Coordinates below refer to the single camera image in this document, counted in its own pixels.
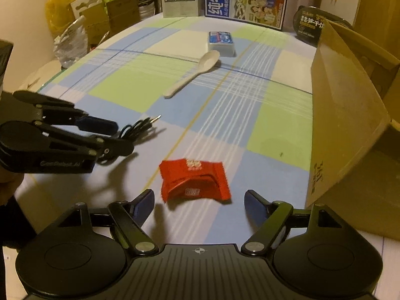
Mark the small blue tissue pack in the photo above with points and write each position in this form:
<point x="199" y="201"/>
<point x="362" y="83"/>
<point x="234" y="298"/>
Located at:
<point x="220" y="42"/>

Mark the clear plastic bag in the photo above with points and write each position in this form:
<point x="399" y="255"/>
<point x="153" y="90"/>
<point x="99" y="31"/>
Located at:
<point x="70" y="50"/>

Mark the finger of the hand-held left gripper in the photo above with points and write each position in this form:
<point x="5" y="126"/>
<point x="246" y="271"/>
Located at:
<point x="97" y="125"/>
<point x="118" y="147"/>

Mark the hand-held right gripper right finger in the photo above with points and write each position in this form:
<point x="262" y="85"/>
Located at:
<point x="254" y="204"/>

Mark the black instant food bowl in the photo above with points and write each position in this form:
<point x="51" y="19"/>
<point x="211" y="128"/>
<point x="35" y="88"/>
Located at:
<point x="307" y="25"/>

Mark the cardboard carton with cutouts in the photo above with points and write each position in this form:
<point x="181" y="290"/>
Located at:
<point x="93" y="18"/>

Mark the yellow plastic bag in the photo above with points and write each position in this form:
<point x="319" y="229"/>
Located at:
<point x="61" y="6"/>

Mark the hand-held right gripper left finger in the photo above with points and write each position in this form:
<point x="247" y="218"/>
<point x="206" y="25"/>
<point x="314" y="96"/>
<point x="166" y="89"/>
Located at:
<point x="144" y="203"/>

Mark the red snack packet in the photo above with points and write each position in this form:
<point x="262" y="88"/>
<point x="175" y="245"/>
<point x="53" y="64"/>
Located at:
<point x="193" y="178"/>

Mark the plain brown carton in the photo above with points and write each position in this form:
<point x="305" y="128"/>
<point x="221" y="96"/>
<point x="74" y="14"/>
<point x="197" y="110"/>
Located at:
<point x="122" y="12"/>

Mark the checked cloth desktop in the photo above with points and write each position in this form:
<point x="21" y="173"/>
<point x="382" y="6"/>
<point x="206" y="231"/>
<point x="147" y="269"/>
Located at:
<point x="218" y="125"/>

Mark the blue printed milk carton box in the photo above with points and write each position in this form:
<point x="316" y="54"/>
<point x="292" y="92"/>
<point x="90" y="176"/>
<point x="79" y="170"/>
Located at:
<point x="247" y="3"/>

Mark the white plastic spoon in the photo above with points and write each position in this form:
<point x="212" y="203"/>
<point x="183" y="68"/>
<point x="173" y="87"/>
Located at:
<point x="209" y="61"/>

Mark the grey striped container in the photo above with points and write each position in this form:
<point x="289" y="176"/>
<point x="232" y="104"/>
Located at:
<point x="147" y="9"/>

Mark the brown cardboard box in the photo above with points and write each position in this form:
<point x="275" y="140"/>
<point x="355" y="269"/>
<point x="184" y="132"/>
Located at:
<point x="343" y="115"/>

